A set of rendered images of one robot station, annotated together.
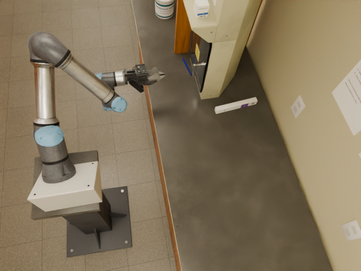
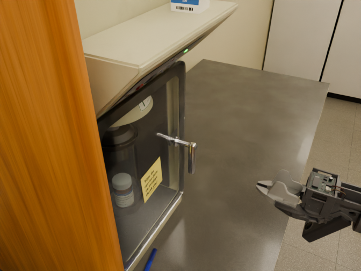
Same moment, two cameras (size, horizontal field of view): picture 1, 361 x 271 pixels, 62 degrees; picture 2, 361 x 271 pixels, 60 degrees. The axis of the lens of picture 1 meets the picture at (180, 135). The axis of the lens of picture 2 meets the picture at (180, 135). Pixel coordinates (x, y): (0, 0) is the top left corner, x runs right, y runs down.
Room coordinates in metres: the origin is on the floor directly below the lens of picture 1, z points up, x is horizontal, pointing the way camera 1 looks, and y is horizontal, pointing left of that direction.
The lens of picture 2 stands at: (1.48, 0.37, 1.64)
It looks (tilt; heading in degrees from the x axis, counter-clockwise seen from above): 36 degrees down; 226
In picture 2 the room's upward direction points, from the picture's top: straight up
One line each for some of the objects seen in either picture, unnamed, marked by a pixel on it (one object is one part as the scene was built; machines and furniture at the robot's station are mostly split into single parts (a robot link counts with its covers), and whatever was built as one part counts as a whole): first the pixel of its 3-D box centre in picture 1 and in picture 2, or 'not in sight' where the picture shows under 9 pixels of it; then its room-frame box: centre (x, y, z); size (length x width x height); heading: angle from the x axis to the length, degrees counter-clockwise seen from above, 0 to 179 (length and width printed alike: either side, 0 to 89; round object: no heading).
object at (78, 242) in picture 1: (86, 205); not in sight; (0.41, 0.54, 0.45); 0.48 x 0.48 x 0.90; 16
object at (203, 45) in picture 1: (199, 50); (150, 170); (1.17, -0.03, 1.19); 0.30 x 0.01 x 0.40; 18
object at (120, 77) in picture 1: (120, 77); not in sight; (0.93, 0.35, 1.16); 0.08 x 0.05 x 0.08; 19
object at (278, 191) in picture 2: (155, 71); (277, 191); (1.01, 0.18, 1.17); 0.09 x 0.03 x 0.06; 110
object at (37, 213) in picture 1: (66, 183); not in sight; (0.41, 0.54, 0.92); 0.32 x 0.32 x 0.04; 16
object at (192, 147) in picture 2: (197, 69); (186, 155); (1.06, -0.04, 1.17); 0.05 x 0.03 x 0.10; 108
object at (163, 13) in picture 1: (164, 4); not in sight; (1.71, 0.23, 1.02); 0.13 x 0.13 x 0.15
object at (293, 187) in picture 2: (156, 76); (281, 180); (0.98, 0.17, 1.17); 0.09 x 0.03 x 0.06; 107
